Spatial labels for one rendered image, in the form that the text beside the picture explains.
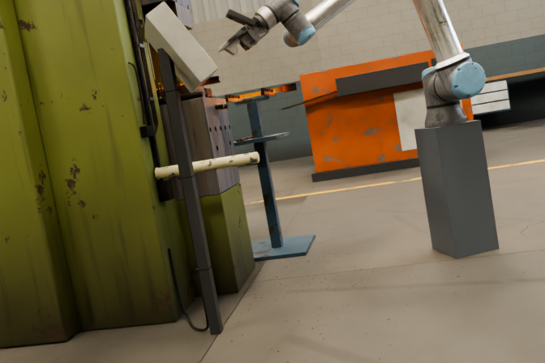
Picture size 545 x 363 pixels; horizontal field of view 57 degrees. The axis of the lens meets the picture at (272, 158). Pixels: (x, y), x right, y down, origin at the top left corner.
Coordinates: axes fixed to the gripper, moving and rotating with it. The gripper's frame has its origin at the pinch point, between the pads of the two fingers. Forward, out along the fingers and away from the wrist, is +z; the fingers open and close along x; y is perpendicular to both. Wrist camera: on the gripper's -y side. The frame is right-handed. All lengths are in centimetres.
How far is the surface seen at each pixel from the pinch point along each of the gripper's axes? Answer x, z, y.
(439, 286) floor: -24, -3, 125
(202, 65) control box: -27.0, 14.9, 2.1
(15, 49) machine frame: 27, 60, -52
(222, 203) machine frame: 30, 37, 53
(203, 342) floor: -15, 78, 79
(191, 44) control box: -27.0, 13.1, -5.4
